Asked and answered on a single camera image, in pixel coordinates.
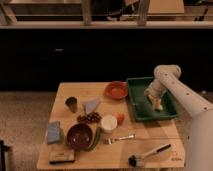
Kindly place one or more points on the blue sponge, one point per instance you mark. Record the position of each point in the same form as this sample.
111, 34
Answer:
54, 132

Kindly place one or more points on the silver fork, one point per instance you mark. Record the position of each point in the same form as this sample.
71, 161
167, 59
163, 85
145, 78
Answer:
113, 140

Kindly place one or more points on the black white dish brush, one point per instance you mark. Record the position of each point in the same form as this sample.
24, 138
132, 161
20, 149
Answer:
139, 160

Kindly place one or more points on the white cup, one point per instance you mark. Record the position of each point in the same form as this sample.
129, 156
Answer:
108, 123

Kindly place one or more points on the green cucumber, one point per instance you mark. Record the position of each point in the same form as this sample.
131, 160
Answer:
96, 139

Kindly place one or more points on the dark metal cup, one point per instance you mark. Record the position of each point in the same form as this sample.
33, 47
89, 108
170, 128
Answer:
71, 103

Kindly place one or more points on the orange bowl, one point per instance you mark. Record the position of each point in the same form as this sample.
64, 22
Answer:
116, 90

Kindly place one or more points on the red grapes bunch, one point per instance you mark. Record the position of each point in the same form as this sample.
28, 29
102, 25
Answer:
93, 117

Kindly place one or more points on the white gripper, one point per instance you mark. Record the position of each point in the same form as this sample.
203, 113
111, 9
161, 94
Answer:
153, 91

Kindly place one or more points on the dark red bowl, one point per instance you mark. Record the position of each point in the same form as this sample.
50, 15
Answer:
79, 136

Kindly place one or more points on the green plastic tray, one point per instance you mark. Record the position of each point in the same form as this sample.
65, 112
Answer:
142, 108

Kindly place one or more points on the light blue cloth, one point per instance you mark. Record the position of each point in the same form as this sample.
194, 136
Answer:
91, 105

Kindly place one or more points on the dark brown wooden block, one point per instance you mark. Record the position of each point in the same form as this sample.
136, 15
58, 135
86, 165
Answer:
61, 156

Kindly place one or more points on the wooden folding table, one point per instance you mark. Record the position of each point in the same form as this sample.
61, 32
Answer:
115, 156

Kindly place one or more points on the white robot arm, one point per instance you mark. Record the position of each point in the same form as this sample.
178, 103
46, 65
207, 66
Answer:
199, 152

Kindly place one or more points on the yellow banana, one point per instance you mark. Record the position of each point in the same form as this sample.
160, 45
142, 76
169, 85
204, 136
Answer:
156, 103

